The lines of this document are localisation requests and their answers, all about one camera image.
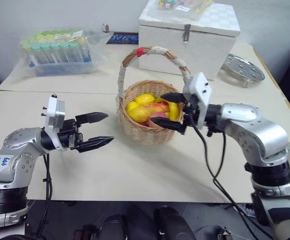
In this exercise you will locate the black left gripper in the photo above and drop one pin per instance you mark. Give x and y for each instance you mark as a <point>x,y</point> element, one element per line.
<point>68,135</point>

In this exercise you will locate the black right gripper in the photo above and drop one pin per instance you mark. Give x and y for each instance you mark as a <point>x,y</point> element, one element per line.
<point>192,110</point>

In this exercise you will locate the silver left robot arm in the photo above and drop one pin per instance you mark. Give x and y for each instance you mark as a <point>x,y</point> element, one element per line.
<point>22,140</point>

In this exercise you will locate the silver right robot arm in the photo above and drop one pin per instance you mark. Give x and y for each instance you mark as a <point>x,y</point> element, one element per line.
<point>254,130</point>

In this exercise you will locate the yellow banana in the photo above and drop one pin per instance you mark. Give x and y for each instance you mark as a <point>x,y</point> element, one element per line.
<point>174,111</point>

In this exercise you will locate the pink red peach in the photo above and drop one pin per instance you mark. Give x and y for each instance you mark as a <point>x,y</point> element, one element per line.
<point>159,116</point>

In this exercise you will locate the red yellow mango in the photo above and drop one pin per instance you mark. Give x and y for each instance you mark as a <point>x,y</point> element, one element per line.
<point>157,108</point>

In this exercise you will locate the small yellow lemon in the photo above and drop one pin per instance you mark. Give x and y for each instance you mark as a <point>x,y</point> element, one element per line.
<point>132,106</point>
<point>144,98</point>

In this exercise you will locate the large yellow fruit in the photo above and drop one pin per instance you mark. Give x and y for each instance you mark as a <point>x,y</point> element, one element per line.
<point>137,114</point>

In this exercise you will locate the white woven lidded box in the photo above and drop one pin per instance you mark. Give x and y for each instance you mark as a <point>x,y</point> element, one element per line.
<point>184,47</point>

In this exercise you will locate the blue test tube rack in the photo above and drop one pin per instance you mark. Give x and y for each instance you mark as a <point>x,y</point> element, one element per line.
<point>60,68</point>

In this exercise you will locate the dark metal box latch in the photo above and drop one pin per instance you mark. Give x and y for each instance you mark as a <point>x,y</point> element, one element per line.
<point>186,33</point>

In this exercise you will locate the teal capped test tube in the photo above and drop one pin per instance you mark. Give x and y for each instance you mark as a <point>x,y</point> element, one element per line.
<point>45,53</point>
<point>64,52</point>
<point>55,52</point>
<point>74,51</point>
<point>35,53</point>

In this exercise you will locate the round perforated metal steamer plate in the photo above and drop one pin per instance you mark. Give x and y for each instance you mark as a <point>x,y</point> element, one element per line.
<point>242,66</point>

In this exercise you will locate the clear plastic bag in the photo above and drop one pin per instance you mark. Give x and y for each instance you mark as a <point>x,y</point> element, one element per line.
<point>94,47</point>

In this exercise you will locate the blue patterned cloth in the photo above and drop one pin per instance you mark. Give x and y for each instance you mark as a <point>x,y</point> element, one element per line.
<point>123,38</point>

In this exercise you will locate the white handwritten label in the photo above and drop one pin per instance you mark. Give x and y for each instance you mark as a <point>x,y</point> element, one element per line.
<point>2,163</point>

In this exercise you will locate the dark rounded shape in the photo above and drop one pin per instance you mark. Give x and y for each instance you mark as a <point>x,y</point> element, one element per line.
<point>111,227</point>

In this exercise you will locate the red clip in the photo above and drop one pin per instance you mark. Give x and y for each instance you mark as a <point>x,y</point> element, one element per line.
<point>106,28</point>

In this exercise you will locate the clear bag with colourful items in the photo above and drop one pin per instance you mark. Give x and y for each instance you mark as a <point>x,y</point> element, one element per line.
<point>184,7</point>

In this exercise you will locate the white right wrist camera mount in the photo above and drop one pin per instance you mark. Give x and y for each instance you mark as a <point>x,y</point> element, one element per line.
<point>201,90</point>

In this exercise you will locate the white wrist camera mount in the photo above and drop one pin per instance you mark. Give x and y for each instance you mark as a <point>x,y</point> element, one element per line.
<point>56,112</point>
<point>201,90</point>

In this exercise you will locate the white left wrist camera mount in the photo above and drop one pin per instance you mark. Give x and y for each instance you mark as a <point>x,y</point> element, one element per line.
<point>56,112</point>

